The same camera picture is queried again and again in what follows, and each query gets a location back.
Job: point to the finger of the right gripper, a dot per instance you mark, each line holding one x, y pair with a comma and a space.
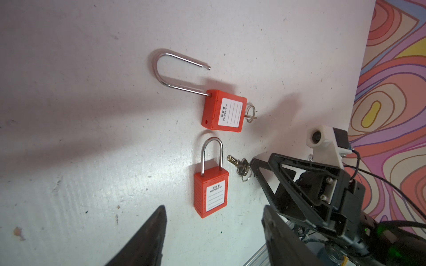
292, 171
279, 200

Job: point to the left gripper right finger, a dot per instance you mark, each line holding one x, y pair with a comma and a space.
283, 246

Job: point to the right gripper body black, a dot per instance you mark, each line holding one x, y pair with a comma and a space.
330, 204

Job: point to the red padlock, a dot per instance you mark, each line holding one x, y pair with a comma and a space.
222, 111
211, 185

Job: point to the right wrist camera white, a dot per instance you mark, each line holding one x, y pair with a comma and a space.
329, 145

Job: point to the key with ring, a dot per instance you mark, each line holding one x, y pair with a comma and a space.
244, 170

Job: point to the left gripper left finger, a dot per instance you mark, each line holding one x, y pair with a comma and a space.
145, 247

